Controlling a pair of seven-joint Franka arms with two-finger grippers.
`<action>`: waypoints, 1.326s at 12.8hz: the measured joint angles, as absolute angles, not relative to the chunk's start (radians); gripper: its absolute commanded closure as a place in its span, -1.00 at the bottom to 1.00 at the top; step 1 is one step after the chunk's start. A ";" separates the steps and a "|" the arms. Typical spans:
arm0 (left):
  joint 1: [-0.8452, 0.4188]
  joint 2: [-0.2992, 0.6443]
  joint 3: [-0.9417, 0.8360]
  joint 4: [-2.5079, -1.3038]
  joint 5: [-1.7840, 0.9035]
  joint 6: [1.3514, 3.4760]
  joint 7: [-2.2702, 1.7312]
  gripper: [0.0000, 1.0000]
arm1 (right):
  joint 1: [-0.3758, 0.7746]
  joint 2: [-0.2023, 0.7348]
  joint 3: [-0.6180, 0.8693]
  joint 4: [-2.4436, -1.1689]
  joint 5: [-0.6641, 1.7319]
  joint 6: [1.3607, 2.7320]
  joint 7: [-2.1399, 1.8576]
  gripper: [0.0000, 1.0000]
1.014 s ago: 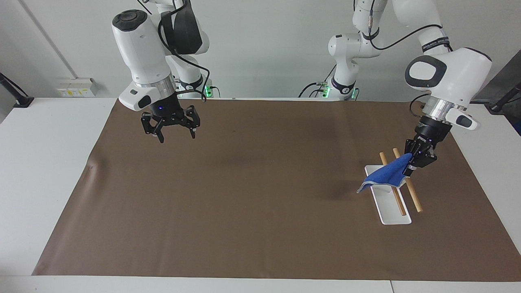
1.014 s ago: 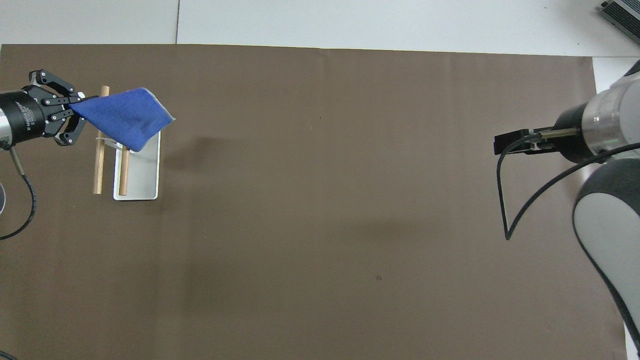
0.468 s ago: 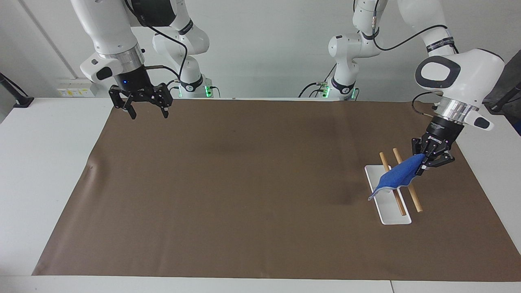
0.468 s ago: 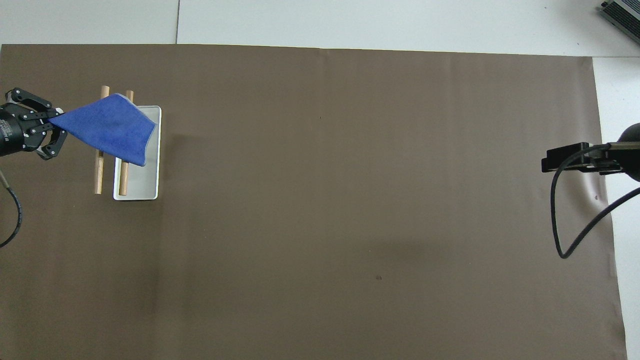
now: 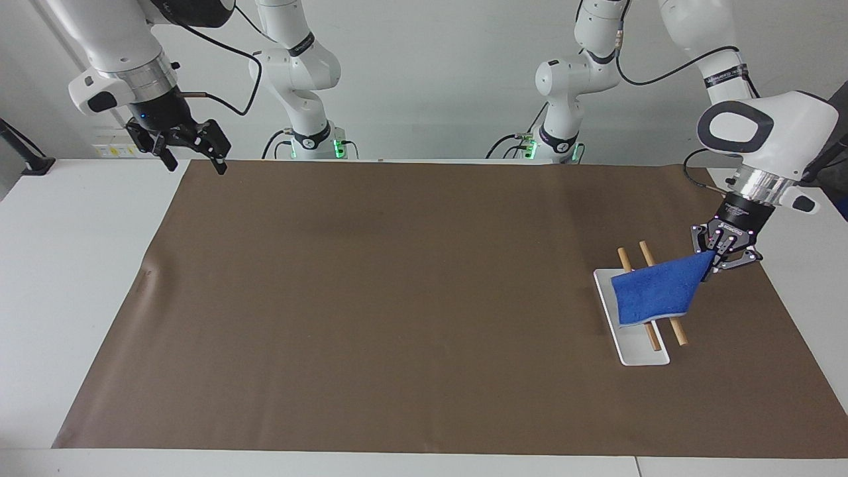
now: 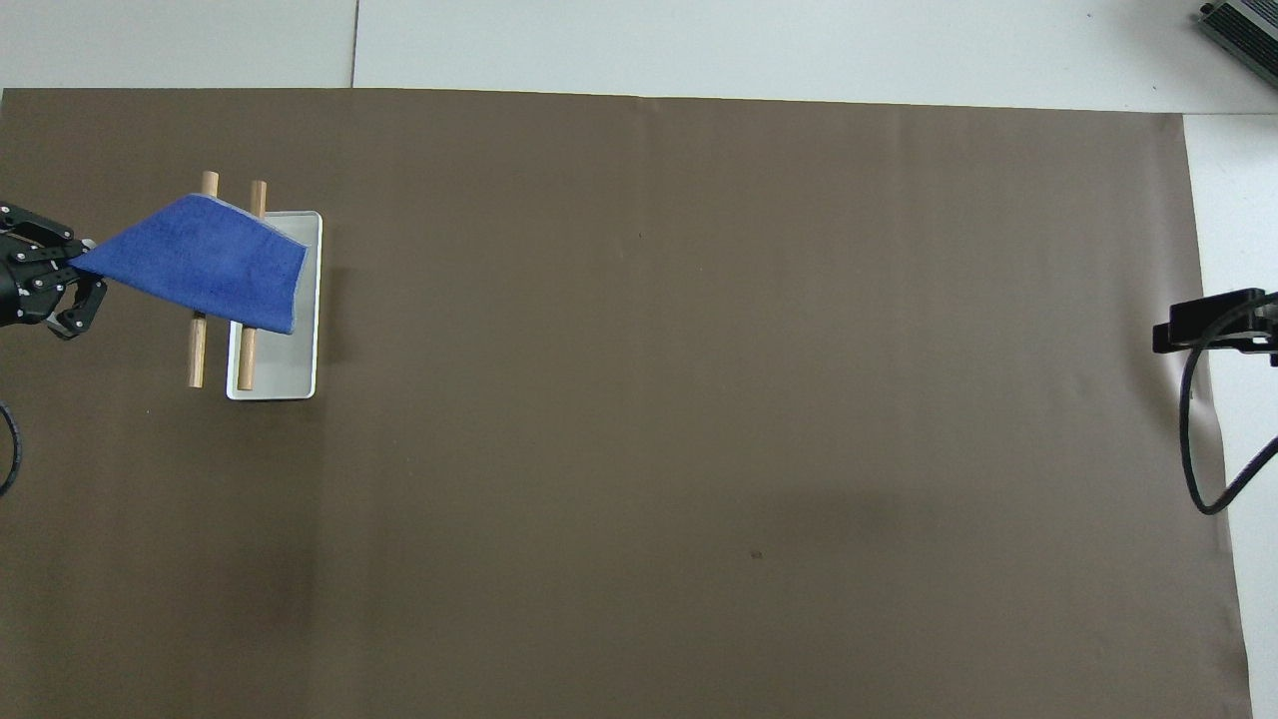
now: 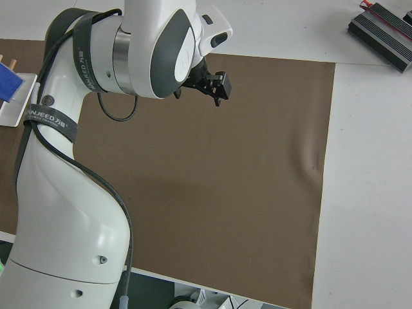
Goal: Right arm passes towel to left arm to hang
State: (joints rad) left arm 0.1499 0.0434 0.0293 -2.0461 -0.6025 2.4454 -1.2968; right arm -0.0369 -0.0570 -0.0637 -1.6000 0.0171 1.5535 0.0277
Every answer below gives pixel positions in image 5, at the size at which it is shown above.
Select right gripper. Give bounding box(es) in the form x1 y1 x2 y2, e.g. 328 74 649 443
125 87 232 176

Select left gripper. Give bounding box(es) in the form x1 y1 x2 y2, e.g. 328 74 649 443
691 196 775 283

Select blue towel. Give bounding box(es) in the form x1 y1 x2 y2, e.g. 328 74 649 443
609 250 718 327

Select white rack with wooden rods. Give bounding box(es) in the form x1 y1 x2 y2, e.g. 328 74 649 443
593 240 690 367

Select black stand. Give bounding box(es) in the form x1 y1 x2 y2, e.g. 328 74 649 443
0 117 56 177
800 131 848 187

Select white wall outlet panel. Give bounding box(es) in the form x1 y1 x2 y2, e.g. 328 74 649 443
92 142 144 159

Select black cable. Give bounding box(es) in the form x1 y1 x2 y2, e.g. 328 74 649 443
682 146 731 197
261 129 293 160
486 101 551 160
148 5 264 117
614 32 762 100

